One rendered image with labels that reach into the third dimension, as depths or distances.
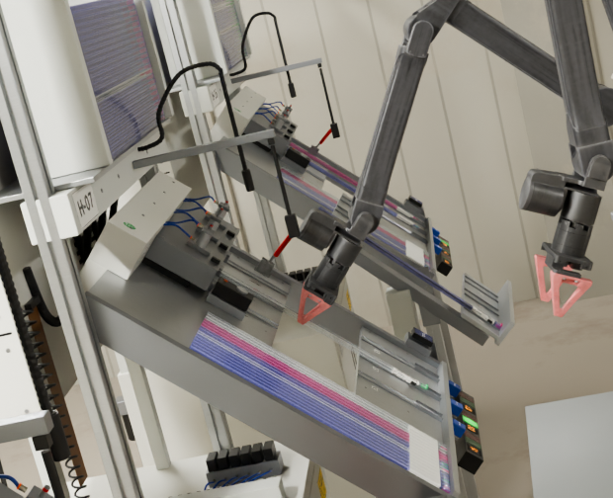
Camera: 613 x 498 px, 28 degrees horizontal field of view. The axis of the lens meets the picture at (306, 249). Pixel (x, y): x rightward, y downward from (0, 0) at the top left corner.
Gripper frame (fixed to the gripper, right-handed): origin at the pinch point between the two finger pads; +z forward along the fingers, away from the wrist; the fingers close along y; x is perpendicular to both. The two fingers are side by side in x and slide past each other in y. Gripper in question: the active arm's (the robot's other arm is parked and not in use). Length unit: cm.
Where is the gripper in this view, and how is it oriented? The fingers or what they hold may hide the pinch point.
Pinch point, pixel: (302, 318)
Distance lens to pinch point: 252.8
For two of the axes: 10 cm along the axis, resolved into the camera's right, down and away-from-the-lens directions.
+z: -5.0, 8.3, 2.5
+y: -0.8, 2.4, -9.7
